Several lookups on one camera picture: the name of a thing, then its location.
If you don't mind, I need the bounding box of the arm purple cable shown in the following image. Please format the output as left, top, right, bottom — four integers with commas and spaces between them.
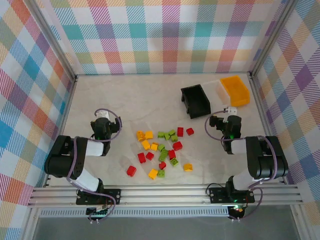
204, 109, 278, 221
66, 108, 123, 224

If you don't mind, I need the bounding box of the grey slotted cable duct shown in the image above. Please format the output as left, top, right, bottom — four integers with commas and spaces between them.
39, 208, 231, 218

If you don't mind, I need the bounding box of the aluminium mounting rail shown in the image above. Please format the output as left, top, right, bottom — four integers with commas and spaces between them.
27, 184, 305, 209

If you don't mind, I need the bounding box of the orange plastic bin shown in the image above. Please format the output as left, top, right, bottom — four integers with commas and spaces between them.
219, 75, 251, 108

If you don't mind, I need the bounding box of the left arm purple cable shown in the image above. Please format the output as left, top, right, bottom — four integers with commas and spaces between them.
66, 108, 123, 224

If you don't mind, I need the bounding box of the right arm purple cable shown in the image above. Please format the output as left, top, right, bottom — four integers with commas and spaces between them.
204, 109, 278, 221

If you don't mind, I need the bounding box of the black electronics board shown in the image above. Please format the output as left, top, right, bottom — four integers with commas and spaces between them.
228, 205, 245, 218
86, 206, 111, 217

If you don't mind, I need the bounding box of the aluminium frame post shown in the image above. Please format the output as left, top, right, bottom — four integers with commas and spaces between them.
29, 0, 79, 85
248, 0, 299, 79

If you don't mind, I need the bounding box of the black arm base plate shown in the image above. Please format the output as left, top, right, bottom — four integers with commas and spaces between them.
76, 188, 122, 206
208, 186, 256, 204

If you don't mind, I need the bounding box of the aluminium table side rail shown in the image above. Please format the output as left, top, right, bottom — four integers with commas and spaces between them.
22, 74, 79, 240
249, 71, 306, 240

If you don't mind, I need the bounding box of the black plastic bin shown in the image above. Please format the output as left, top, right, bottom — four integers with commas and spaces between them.
180, 84, 212, 120

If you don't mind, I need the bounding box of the white plastic bin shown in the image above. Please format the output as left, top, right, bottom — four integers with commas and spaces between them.
202, 79, 231, 105

